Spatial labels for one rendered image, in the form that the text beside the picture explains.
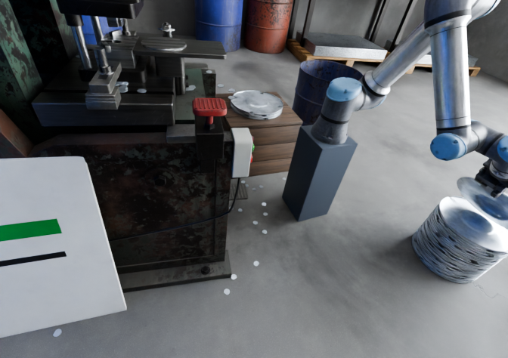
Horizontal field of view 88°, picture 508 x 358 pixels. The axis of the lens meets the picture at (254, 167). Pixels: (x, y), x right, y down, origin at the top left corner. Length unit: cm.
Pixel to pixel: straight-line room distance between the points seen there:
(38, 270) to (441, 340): 136
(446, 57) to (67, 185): 101
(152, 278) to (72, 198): 46
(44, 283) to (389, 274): 127
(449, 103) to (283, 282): 83
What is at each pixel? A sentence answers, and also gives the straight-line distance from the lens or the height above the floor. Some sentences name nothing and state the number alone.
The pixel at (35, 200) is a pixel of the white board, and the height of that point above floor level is 48.
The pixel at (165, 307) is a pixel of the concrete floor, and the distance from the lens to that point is 111.
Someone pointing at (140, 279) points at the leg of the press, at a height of 3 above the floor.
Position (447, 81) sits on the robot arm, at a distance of 86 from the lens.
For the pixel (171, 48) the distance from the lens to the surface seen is 82.
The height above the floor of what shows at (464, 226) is 24.
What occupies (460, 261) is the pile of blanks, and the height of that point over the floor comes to 13.
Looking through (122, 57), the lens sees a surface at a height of 76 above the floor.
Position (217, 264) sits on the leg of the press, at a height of 3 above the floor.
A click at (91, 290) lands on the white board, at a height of 13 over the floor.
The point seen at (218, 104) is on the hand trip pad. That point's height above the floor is 76.
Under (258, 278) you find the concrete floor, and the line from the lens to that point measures 115.
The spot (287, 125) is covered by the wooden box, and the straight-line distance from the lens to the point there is 141.
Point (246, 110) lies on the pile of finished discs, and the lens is 139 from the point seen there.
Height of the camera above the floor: 101
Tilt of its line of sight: 39 degrees down
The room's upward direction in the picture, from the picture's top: 8 degrees clockwise
